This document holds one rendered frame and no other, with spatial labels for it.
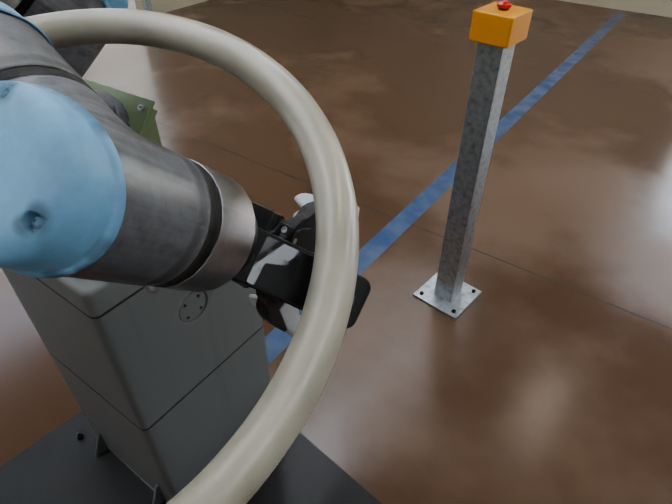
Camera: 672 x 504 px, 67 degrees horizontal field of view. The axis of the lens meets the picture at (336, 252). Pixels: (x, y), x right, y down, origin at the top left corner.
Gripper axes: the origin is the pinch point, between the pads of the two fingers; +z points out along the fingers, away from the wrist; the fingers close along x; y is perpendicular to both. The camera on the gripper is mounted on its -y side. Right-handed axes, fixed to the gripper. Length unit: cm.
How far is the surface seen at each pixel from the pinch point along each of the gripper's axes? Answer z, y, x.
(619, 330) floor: 169, -42, -16
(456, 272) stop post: 142, 17, -9
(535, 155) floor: 253, 27, -93
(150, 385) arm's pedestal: 36, 43, 42
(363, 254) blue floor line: 159, 61, 0
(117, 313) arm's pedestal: 20, 44, 26
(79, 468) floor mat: 64, 75, 91
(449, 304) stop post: 152, 16, 3
